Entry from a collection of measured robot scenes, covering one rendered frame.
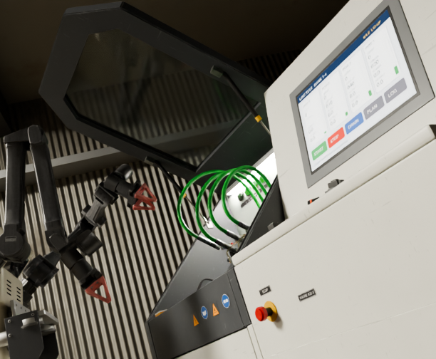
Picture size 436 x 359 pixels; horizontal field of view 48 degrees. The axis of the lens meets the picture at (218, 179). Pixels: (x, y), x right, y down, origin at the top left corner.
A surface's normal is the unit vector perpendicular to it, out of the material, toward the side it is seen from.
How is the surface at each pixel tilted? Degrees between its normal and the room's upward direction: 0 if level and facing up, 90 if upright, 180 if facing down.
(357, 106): 76
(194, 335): 90
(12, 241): 90
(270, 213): 90
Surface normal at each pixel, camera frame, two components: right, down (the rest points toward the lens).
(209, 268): 0.47, -0.45
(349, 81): -0.88, -0.15
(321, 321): -0.83, 0.07
